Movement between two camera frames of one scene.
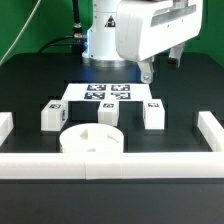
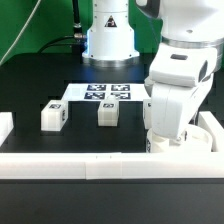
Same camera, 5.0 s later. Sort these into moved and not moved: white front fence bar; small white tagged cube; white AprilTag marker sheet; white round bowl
Moved: white round bowl
Not moved: white front fence bar; small white tagged cube; white AprilTag marker sheet
